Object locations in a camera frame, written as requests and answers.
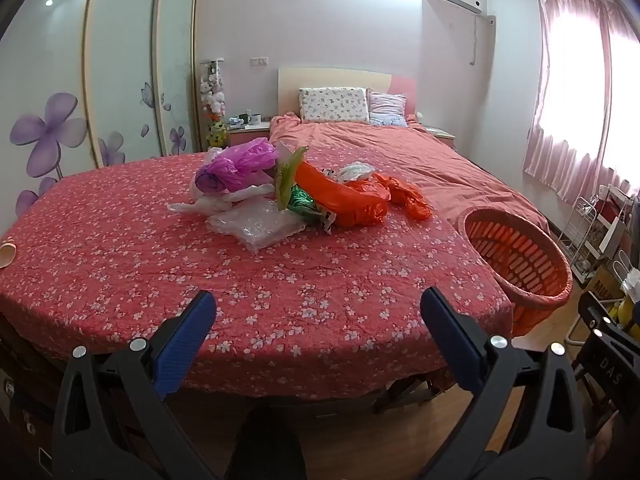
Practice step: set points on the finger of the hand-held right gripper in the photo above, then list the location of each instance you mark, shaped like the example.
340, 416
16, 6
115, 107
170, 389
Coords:
595, 310

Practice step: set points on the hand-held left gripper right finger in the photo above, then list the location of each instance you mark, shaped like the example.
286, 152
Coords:
450, 340

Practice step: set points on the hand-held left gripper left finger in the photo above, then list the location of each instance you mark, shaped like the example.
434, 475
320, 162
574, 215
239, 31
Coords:
185, 345

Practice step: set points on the orange laundry basket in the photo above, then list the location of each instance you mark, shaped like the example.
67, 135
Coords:
520, 260

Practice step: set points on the clear bubble wrap bag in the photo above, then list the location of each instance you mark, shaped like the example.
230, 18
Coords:
255, 225

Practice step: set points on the white plastic bag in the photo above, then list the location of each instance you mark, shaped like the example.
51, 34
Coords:
215, 202

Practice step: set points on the large orange plastic bag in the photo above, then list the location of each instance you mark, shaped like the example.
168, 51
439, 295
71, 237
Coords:
345, 200

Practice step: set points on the green snack packet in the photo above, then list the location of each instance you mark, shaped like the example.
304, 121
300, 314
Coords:
300, 200

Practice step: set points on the purple plastic bag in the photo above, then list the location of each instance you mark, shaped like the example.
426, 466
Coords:
235, 165

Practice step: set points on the small white bag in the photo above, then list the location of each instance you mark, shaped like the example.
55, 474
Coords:
356, 171

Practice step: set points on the cardboard box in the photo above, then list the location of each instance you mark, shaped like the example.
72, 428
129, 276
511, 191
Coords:
602, 282

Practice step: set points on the yellow bottle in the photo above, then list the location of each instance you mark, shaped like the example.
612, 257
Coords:
627, 310

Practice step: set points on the pink curtain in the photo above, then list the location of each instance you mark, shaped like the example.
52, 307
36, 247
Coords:
555, 160

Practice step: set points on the dark wooden table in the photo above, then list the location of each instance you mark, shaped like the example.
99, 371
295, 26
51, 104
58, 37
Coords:
20, 360

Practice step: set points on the bed with pink duvet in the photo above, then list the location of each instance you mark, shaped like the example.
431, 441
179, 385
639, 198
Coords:
400, 150

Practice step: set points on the beige slipper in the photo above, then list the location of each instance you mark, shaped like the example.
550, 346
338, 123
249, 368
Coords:
7, 255

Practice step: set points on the pink nightstand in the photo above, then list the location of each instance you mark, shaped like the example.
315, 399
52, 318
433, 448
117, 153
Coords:
442, 132
247, 135

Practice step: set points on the yellow plush toy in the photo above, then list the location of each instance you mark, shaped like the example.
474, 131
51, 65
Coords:
217, 135

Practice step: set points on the white mug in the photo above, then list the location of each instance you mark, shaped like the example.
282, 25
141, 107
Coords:
255, 118

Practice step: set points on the striped pink pillow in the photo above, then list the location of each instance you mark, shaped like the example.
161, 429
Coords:
387, 107

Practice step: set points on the clear tube of plush toys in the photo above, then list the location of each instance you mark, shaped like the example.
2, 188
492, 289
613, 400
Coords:
212, 90

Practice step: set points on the floral white pillow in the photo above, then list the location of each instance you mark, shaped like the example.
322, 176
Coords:
332, 105

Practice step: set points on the beige and pink headboard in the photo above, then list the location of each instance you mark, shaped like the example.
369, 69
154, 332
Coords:
330, 77

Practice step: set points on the flower print wardrobe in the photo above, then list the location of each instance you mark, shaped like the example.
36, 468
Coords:
120, 60

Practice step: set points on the white air conditioner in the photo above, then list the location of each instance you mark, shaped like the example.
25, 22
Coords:
455, 0

